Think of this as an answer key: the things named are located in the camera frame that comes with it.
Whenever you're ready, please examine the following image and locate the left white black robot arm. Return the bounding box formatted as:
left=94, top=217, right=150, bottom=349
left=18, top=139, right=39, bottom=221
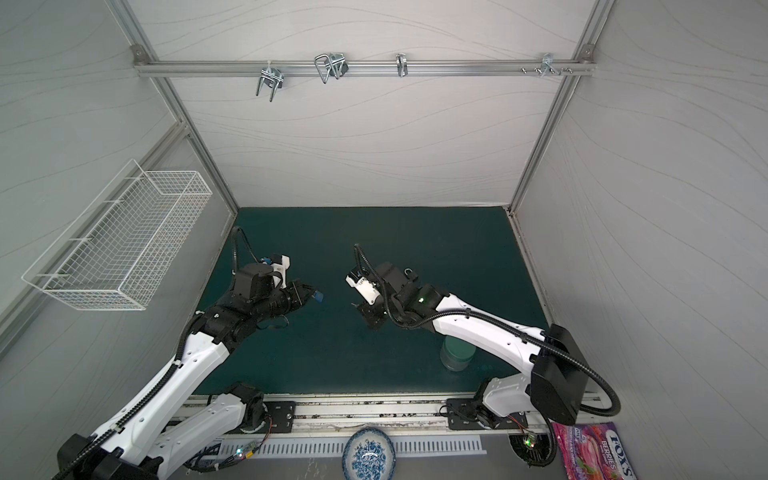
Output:
left=55, top=254, right=322, bottom=479

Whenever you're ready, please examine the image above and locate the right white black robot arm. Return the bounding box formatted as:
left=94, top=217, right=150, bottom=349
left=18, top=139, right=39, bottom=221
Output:
left=346, top=245, right=622, bottom=429

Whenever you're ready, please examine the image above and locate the green lidded jar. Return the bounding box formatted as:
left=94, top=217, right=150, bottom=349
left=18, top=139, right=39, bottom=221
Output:
left=440, top=336, right=477, bottom=372

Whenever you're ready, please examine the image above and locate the green table mat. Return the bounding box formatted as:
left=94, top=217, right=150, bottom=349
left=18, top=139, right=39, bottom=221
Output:
left=199, top=207, right=547, bottom=394

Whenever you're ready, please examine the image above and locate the blue white patterned plate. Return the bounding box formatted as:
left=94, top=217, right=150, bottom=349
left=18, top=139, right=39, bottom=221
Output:
left=342, top=427, right=397, bottom=480

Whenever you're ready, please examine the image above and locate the black round fan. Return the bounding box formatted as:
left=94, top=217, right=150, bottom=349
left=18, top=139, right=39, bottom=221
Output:
left=509, top=433, right=557, bottom=467

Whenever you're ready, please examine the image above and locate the metal U-bolt clamp left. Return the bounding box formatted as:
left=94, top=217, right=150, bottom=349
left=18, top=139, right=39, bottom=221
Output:
left=255, top=65, right=284, bottom=102

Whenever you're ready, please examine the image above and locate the metal u-bolt clamp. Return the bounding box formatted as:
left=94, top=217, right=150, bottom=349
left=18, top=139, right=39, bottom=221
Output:
left=314, top=52, right=349, bottom=84
left=255, top=65, right=284, bottom=102

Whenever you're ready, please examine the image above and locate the metal U-bolt clamp middle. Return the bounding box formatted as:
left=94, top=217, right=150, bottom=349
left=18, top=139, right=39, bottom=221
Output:
left=314, top=52, right=349, bottom=84

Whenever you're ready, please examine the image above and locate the pink Fox's candy bag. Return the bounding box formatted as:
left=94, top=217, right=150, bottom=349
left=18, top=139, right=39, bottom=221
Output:
left=553, top=422, right=637, bottom=480

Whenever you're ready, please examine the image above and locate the metal bolt clamp right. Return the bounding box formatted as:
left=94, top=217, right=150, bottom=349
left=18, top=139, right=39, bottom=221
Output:
left=520, top=53, right=573, bottom=77

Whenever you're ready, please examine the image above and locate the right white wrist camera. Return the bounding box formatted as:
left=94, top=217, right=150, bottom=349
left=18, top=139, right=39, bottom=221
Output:
left=345, top=274, right=381, bottom=306

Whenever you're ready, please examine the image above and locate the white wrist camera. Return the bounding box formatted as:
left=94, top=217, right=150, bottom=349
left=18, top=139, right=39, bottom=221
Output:
left=345, top=274, right=381, bottom=306
left=269, top=254, right=290, bottom=288

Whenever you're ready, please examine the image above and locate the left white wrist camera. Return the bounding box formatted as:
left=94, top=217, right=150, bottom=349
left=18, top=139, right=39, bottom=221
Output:
left=269, top=254, right=290, bottom=288

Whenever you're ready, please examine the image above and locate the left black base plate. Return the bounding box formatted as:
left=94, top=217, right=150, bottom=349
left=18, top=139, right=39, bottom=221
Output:
left=235, top=400, right=296, bottom=434

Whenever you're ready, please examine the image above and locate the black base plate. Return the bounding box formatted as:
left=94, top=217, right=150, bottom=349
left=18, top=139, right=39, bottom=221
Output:
left=235, top=400, right=296, bottom=434
left=438, top=398, right=529, bottom=432

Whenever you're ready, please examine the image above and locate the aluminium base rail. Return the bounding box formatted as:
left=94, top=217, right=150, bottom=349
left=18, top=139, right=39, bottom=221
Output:
left=173, top=391, right=608, bottom=442

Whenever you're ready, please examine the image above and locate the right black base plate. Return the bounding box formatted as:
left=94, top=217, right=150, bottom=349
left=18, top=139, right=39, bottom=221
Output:
left=438, top=398, right=529, bottom=432

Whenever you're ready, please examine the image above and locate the white vented cable duct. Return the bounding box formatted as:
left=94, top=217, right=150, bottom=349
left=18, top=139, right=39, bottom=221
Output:
left=251, top=435, right=487, bottom=460

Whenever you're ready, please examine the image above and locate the white wire basket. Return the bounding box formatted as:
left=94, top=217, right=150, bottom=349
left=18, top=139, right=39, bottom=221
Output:
left=21, top=160, right=212, bottom=311

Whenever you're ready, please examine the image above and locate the small metal bracket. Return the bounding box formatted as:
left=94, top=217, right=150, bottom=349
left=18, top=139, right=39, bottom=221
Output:
left=395, top=53, right=408, bottom=78

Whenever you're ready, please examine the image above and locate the aluminium crossbar rail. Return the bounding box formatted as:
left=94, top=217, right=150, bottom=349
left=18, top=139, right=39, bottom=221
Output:
left=134, top=57, right=597, bottom=78

